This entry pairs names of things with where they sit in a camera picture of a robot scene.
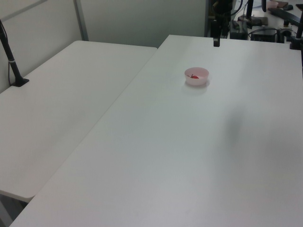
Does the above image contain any dark grey box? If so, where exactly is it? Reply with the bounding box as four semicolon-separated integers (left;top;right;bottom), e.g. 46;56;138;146
230;20;248;40

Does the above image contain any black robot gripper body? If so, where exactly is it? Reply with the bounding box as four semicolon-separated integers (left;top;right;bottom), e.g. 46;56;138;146
213;0;234;16

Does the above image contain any pink plastic bowl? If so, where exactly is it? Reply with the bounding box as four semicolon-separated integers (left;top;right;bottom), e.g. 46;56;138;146
184;67;210;86

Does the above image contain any black pole with round base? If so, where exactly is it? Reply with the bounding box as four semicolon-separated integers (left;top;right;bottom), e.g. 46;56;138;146
238;0;258;24

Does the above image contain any long black bar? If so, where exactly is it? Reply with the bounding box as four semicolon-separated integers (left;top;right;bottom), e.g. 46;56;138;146
268;7;303;28

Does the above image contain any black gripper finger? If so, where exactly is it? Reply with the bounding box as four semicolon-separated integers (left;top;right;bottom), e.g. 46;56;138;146
221;13;231;39
212;14;221;47

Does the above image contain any black table clamp mount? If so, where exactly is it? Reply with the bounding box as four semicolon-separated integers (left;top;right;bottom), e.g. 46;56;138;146
288;14;303;51

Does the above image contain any black camera stand pole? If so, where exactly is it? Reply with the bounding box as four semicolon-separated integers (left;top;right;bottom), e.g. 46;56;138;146
0;18;30;88

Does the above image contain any black electronics box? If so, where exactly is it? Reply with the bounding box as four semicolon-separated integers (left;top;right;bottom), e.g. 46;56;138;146
250;28;278;43

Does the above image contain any grey metal frame upright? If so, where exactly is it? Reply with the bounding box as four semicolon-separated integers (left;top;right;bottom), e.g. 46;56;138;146
204;0;212;37

